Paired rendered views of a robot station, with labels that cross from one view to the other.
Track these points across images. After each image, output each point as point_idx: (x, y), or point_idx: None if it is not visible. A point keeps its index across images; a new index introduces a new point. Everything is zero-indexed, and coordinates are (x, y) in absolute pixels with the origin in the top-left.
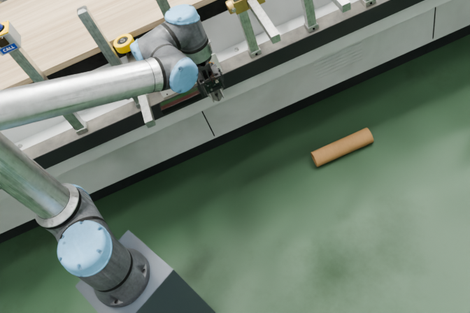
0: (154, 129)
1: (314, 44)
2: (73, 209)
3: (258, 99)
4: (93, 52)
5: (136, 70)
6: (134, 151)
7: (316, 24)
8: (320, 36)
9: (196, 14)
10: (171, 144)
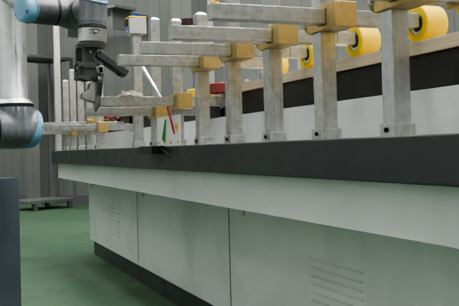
0: (156, 190)
1: (219, 162)
2: (1, 102)
3: (263, 289)
4: None
5: None
6: (192, 256)
7: (231, 134)
8: (223, 154)
9: None
10: (208, 279)
